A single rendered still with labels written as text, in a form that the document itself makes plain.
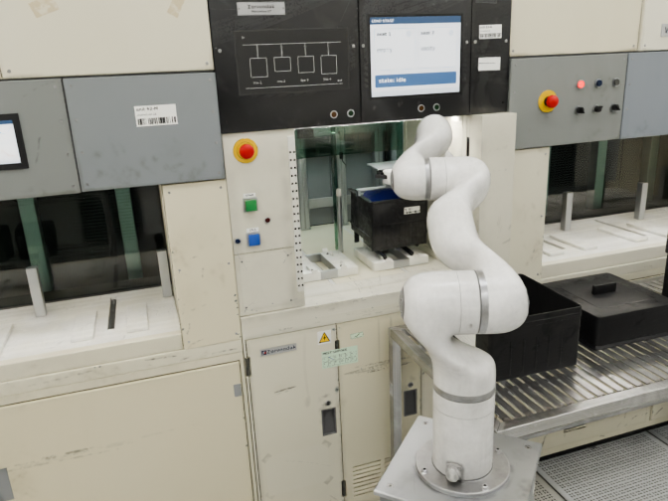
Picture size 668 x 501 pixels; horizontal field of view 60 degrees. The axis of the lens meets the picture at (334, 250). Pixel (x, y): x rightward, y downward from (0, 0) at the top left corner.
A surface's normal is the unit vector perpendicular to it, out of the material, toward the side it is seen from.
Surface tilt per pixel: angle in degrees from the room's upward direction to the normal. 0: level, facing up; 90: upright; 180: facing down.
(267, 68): 90
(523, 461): 0
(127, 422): 90
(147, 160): 90
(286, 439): 90
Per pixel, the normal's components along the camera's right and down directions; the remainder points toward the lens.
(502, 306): -0.04, 0.06
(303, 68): 0.32, 0.27
